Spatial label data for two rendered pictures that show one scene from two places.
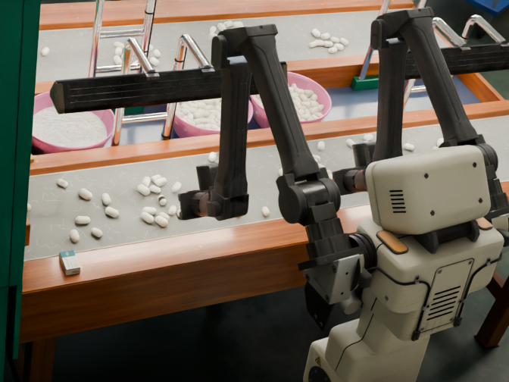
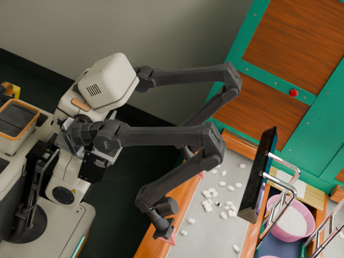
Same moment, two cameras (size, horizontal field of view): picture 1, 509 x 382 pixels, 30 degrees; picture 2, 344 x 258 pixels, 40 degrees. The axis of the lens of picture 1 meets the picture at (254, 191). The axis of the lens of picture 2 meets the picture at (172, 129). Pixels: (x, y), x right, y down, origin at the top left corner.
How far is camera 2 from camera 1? 2.98 m
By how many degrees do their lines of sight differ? 90
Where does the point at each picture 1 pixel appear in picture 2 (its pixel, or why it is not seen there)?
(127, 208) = (221, 192)
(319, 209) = (135, 68)
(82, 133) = (281, 222)
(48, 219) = (231, 168)
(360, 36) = not seen: outside the picture
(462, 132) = (125, 127)
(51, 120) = (295, 216)
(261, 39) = (221, 66)
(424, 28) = (195, 128)
